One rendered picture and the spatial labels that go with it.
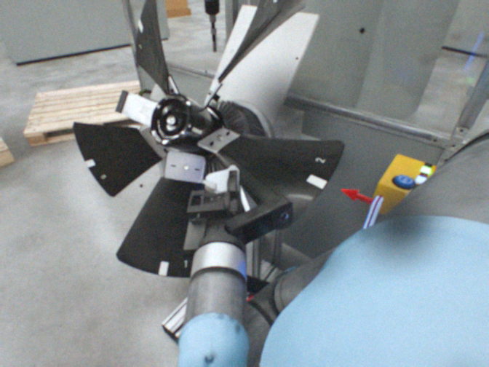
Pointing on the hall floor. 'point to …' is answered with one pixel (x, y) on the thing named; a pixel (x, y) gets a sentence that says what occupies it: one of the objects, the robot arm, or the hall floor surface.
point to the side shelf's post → (276, 247)
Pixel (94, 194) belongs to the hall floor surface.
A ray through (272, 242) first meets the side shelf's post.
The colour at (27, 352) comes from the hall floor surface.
